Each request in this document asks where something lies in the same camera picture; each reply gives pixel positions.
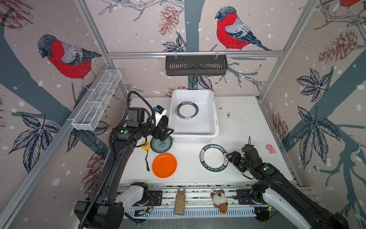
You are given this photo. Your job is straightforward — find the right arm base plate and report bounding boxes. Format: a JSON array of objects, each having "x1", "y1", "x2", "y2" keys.
[{"x1": 235, "y1": 189, "x2": 257, "y2": 205}]

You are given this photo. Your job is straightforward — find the brown plush toy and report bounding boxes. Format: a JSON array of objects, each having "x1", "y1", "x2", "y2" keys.
[{"x1": 210, "y1": 189, "x2": 228, "y2": 214}]

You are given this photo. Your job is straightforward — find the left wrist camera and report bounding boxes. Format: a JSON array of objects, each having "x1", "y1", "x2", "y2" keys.
[{"x1": 154, "y1": 105, "x2": 167, "y2": 126}]

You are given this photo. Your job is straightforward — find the pink toy pig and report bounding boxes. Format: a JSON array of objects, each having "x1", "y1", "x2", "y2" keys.
[{"x1": 266, "y1": 144, "x2": 276, "y2": 154}]

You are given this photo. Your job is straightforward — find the yellow tape measure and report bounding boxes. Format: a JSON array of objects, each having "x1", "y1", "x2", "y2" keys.
[{"x1": 142, "y1": 141, "x2": 151, "y2": 171}]

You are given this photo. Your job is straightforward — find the glass spice jar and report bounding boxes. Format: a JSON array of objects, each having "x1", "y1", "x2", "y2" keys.
[{"x1": 174, "y1": 187, "x2": 186, "y2": 215}]

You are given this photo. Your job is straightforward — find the teal floral patterned plate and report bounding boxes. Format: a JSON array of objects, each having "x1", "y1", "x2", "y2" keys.
[{"x1": 150, "y1": 136, "x2": 173, "y2": 153}]

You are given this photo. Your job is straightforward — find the large green rim plate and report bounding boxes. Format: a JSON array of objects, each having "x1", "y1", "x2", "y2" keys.
[{"x1": 200, "y1": 144, "x2": 228, "y2": 172}]

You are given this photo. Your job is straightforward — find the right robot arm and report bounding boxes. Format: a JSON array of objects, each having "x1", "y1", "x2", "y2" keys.
[{"x1": 226, "y1": 144, "x2": 349, "y2": 229}]

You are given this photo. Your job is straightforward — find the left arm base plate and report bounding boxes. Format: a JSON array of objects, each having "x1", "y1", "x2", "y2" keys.
[{"x1": 133, "y1": 190, "x2": 163, "y2": 207}]

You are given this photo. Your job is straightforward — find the small circuit board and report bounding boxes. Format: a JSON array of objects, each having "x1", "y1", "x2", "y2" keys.
[{"x1": 133, "y1": 209, "x2": 150, "y2": 218}]

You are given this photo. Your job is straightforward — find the white plastic bin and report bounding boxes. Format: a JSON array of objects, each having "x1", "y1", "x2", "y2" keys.
[{"x1": 168, "y1": 89, "x2": 219, "y2": 144}]

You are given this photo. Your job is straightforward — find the black hanging wire basket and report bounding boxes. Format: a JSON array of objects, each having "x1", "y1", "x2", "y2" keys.
[{"x1": 165, "y1": 55, "x2": 228, "y2": 76}]

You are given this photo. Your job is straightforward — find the orange plastic plate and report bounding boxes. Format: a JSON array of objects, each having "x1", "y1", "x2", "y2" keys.
[{"x1": 152, "y1": 153, "x2": 177, "y2": 178}]

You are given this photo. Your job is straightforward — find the green red rim plate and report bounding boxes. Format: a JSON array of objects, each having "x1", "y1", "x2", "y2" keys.
[{"x1": 175, "y1": 101, "x2": 199, "y2": 120}]

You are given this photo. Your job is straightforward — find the black device under rail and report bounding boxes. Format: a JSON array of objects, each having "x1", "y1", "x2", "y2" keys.
[{"x1": 254, "y1": 208, "x2": 270, "y2": 223}]

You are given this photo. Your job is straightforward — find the black corrugated cable conduit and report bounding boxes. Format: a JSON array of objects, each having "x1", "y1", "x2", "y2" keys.
[{"x1": 77, "y1": 91, "x2": 156, "y2": 229}]

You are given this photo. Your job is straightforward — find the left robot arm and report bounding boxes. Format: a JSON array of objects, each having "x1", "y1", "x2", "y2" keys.
[{"x1": 74, "y1": 106, "x2": 174, "y2": 229}]

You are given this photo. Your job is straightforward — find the white mesh wall shelf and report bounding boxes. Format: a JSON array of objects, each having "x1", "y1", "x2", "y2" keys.
[{"x1": 72, "y1": 70, "x2": 122, "y2": 131}]

